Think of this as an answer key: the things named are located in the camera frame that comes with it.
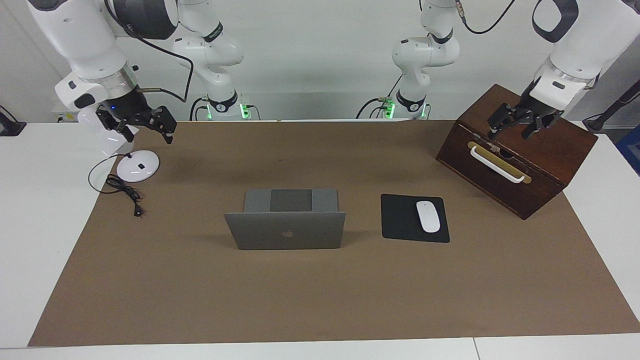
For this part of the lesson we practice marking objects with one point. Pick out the blue crate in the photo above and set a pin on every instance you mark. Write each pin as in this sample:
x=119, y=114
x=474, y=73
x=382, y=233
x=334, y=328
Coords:
x=631, y=150

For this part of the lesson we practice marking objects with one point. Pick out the black mouse pad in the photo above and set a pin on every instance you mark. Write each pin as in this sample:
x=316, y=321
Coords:
x=400, y=220

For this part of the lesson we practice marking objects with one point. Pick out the white computer mouse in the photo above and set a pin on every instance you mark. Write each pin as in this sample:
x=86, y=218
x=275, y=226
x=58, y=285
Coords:
x=428, y=217

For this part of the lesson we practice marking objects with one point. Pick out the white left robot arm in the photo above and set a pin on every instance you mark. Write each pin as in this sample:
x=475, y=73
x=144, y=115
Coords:
x=585, y=45

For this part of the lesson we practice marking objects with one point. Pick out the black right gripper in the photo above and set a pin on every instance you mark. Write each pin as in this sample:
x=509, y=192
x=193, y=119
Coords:
x=130, y=107

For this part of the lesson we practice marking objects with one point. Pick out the white desk lamp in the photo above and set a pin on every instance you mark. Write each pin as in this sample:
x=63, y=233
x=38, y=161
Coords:
x=140, y=167

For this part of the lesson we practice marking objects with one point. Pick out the black stand pole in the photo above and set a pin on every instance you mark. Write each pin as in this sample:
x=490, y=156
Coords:
x=597, y=122

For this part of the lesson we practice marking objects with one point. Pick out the silver grey laptop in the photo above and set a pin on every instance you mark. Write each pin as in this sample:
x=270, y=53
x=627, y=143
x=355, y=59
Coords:
x=260, y=235

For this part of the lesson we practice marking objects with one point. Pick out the white power strip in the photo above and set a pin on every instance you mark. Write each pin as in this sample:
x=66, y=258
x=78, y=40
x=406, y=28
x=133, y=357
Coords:
x=62, y=112

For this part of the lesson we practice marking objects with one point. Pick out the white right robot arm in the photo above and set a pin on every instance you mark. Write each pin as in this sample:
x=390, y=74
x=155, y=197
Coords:
x=75, y=35

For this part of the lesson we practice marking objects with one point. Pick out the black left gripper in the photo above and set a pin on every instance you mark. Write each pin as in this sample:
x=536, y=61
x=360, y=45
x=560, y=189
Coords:
x=532, y=109

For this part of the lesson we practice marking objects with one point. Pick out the black table clamp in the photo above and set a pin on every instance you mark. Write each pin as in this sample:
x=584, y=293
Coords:
x=10, y=127

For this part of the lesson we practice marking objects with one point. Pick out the brown table mat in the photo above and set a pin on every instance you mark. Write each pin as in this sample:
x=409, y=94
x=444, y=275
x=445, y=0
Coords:
x=300, y=300

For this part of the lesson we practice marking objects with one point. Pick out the dark brown wooden box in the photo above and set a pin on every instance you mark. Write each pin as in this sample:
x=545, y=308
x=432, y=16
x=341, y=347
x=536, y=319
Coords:
x=550, y=160

